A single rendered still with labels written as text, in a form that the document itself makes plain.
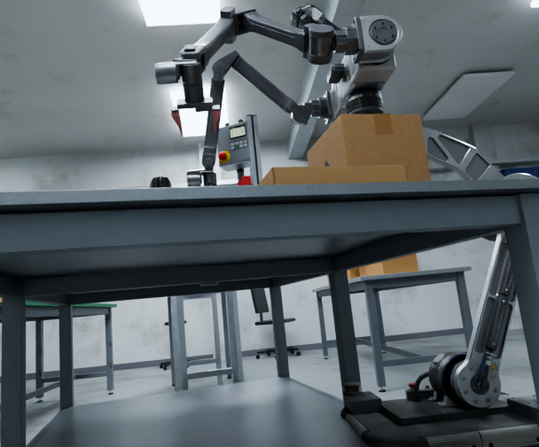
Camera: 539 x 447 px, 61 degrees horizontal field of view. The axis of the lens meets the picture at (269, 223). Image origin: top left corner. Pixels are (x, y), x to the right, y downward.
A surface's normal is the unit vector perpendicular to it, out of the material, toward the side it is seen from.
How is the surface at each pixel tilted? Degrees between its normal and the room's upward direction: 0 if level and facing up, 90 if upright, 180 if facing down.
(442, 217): 90
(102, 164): 90
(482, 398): 90
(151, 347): 90
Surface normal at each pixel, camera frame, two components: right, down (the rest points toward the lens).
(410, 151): 0.22, -0.20
